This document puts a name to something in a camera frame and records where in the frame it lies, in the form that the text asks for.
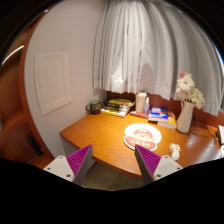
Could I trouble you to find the white pink cartoon mouse pad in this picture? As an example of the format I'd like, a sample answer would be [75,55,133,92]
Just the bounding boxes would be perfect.
[123,122,163,152]

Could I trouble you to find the cream travel cup with lid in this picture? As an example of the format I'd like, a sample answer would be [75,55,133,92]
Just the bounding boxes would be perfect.
[134,91,148,114]

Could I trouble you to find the reddish brown book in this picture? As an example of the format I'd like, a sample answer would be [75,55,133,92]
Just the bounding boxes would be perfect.
[129,109,150,120]

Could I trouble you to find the white curtain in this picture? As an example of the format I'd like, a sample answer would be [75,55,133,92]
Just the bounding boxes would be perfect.
[92,0,224,117]

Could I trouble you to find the white computer mouse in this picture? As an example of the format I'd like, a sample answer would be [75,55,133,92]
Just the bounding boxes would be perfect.
[169,143,182,162]

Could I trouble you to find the black-spined book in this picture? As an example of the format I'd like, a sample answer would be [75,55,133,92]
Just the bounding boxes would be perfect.
[103,102,134,111]
[102,105,132,114]

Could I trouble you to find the blue cover book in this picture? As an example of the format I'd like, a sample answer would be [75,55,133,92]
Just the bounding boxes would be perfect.
[147,106,169,123]

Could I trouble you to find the white ceramic jug vase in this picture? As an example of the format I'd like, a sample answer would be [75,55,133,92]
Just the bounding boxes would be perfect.
[176,99,195,134]

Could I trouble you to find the yellow white book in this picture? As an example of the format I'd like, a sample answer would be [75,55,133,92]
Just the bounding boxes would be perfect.
[100,108,129,118]

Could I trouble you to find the white flat device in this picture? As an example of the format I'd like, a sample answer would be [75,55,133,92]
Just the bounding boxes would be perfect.
[217,125,224,146]

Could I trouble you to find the black cable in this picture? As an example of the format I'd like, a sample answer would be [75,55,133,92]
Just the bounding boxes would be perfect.
[191,121,218,138]

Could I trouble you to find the dark green mug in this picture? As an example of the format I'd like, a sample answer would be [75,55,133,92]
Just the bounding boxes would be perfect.
[85,99,102,115]

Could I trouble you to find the white flower bouquet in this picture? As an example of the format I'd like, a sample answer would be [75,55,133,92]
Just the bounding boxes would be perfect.
[175,72,206,110]

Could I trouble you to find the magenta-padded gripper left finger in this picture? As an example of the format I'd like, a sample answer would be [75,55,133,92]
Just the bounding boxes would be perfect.
[43,144,95,186]

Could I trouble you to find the brown wooden door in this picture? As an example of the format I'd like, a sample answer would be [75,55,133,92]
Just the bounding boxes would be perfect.
[0,13,54,168]

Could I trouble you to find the orange yellow book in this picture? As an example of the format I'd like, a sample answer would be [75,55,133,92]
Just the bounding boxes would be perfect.
[156,110,178,130]

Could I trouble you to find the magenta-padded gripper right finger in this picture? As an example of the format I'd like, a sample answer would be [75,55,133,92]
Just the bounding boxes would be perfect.
[134,144,184,185]

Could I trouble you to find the white wall panel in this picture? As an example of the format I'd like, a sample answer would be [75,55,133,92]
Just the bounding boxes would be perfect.
[34,51,73,117]

